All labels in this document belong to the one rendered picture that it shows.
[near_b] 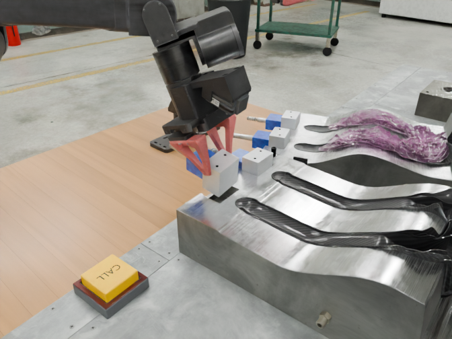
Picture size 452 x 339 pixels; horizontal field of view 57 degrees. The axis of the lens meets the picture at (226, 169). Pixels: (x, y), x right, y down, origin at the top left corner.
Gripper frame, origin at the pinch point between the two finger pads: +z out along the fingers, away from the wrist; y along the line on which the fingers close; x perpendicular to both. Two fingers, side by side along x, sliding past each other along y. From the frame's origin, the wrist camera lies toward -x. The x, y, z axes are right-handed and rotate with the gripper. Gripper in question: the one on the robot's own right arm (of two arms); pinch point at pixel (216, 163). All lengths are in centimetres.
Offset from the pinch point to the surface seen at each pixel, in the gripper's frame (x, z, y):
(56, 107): 290, 9, 103
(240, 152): 5.6, 3.9, 11.1
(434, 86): -5, 21, 85
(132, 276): 3.8, 8.1, -19.9
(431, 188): -26.3, 13.3, 16.2
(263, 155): 0.1, 4.5, 11.1
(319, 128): 7.1, 12.9, 40.3
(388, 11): 242, 85, 649
